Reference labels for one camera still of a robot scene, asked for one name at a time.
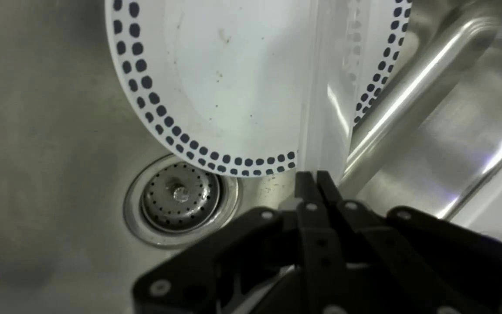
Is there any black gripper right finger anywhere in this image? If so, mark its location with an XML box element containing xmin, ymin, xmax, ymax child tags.
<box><xmin>316</xmin><ymin>171</ymin><xmax>502</xmax><ymax>314</ymax></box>

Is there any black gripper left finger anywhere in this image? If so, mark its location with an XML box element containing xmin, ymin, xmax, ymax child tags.
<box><xmin>131</xmin><ymin>171</ymin><xmax>346</xmax><ymax>314</ymax></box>

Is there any sink drain strainer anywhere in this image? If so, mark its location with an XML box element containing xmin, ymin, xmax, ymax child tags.
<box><xmin>122</xmin><ymin>155</ymin><xmax>241</xmax><ymax>250</ymax></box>

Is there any white dotted plate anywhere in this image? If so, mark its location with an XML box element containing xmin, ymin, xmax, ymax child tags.
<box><xmin>103</xmin><ymin>0</ymin><xmax>414</xmax><ymax>180</ymax></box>

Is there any stainless steel sink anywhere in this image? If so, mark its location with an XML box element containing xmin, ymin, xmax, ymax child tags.
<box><xmin>0</xmin><ymin>0</ymin><xmax>502</xmax><ymax>314</ymax></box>

